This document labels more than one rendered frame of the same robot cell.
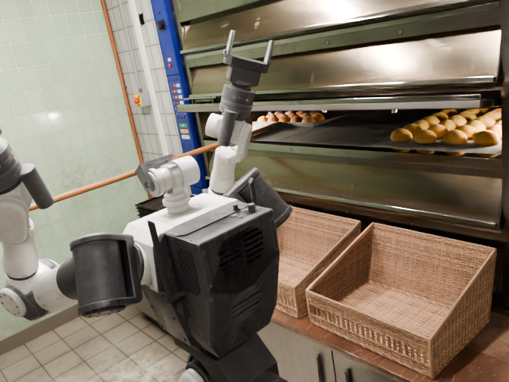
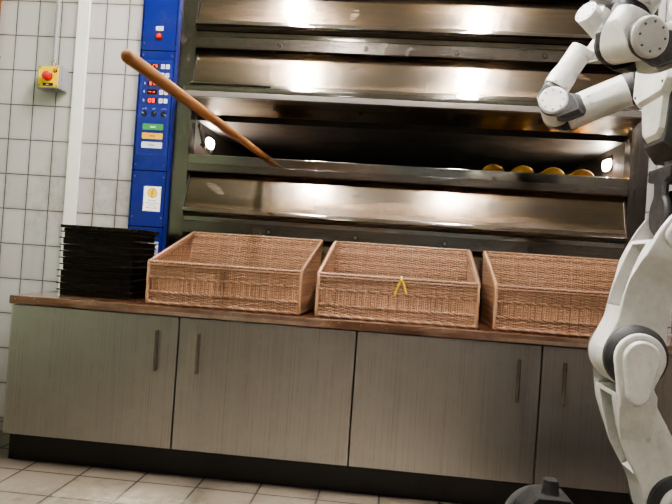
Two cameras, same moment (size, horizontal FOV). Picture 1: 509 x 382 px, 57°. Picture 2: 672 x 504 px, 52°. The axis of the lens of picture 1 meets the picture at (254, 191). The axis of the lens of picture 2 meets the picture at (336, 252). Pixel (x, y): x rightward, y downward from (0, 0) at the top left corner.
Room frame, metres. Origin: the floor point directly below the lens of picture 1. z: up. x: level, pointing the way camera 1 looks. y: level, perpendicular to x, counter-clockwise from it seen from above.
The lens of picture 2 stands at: (0.49, 1.87, 0.79)
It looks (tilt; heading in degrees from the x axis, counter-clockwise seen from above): 0 degrees down; 314
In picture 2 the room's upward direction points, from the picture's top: 4 degrees clockwise
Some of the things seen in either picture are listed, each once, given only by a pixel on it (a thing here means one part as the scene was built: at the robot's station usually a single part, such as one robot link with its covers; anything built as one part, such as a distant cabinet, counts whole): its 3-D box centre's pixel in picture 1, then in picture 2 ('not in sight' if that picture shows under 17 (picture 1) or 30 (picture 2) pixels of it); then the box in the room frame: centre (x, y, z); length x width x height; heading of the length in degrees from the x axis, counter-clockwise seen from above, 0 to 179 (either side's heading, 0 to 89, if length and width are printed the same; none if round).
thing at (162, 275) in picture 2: not in sight; (240, 268); (2.54, 0.27, 0.72); 0.56 x 0.49 x 0.28; 38
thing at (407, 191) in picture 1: (313, 177); (399, 204); (2.26, -0.31, 1.02); 1.79 x 0.11 x 0.19; 39
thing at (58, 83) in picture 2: (142, 99); (52, 78); (3.40, 0.67, 1.46); 0.10 x 0.07 x 0.10; 39
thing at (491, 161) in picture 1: (313, 148); (401, 171); (2.27, -0.32, 1.16); 1.80 x 0.06 x 0.04; 39
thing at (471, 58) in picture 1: (300, 72); (408, 78); (2.26, -0.31, 1.54); 1.79 x 0.11 x 0.19; 39
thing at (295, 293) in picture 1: (288, 253); (398, 280); (2.07, -0.11, 0.72); 0.56 x 0.49 x 0.28; 38
